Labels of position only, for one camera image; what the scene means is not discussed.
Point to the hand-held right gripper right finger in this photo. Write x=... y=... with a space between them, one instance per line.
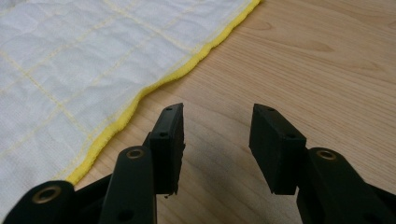
x=277 y=149

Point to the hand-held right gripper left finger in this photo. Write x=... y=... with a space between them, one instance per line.
x=166 y=149

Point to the white cloth with yellow edge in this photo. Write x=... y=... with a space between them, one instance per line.
x=77 y=62

